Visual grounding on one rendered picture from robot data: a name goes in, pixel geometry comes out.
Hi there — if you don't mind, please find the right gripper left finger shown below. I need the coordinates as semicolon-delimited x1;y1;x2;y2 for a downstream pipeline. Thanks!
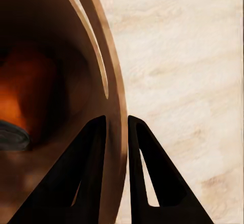
8;115;106;224

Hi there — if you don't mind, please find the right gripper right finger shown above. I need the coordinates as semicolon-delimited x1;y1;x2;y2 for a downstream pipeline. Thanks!
128;115;214;224

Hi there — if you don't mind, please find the can of soda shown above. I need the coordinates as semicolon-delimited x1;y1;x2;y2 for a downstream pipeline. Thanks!
0;47;59;150

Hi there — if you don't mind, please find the trash can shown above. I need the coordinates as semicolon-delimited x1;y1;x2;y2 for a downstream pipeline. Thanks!
0;0;128;224

